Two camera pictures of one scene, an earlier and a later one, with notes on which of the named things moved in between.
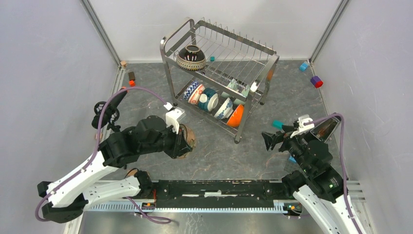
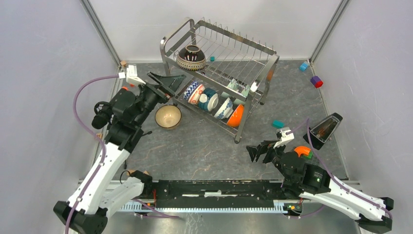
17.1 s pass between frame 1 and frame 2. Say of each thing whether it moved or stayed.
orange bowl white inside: stayed
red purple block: stayed
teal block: stayed
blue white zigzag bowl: stayed
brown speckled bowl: moved
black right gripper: moved
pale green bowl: stayed
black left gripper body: moved
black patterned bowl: stayed
